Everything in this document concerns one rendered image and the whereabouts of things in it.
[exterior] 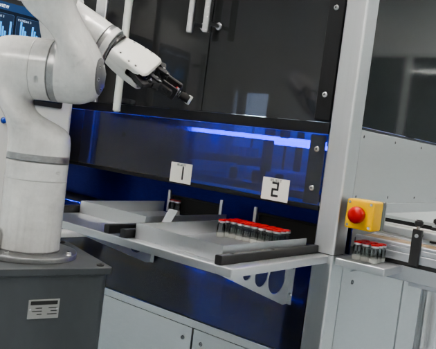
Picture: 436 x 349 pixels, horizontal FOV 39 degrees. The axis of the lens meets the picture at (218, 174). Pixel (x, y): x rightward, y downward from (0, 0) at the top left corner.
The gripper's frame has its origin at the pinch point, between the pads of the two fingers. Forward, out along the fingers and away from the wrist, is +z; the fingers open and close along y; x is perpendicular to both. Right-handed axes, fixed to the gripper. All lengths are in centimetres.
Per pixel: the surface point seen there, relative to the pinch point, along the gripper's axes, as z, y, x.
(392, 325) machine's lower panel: 93, -29, -44
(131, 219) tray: 8.8, 4.4, -38.0
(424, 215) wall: 217, -406, -222
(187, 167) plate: 12.3, -25.4, -36.9
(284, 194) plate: 38.1, -13.8, -16.3
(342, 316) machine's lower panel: 69, -3, -29
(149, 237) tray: 15.6, 18.9, -24.4
